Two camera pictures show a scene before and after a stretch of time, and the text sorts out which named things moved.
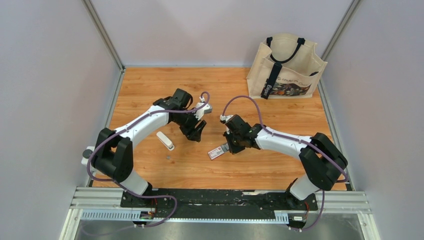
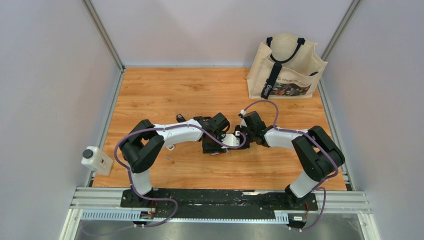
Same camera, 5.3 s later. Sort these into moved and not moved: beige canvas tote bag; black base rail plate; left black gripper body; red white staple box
Moved: left black gripper body
Not moved: beige canvas tote bag; red white staple box; black base rail plate
